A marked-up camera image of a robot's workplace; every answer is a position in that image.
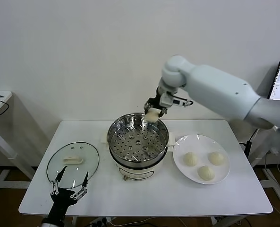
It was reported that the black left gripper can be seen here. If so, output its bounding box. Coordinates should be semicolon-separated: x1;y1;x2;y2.
47;166;89;222

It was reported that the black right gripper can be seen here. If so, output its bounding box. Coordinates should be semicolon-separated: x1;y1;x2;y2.
144;87;168;118

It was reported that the white steamed baozi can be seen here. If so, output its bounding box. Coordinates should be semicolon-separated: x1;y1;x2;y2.
208;151;225;166
197;166;215;182
145;109;160;123
183;152;199;167

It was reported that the round glass pot lid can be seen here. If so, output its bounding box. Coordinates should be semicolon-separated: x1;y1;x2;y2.
46;141;100;189

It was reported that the perforated steel steamer basket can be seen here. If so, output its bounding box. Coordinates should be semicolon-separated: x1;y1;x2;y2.
107;113;170;164

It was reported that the white power strip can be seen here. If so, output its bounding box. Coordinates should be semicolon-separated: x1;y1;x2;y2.
90;217;112;225

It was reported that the round white plate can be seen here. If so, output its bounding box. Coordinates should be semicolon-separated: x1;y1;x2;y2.
172;134;231;185

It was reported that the cream electric cooking pot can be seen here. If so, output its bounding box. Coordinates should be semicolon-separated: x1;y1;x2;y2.
99;131;177;182

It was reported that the white laptop side table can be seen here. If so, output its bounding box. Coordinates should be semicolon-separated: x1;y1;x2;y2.
250;129;280;202

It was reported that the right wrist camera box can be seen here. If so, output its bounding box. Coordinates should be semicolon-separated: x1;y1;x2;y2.
160;93;194;109

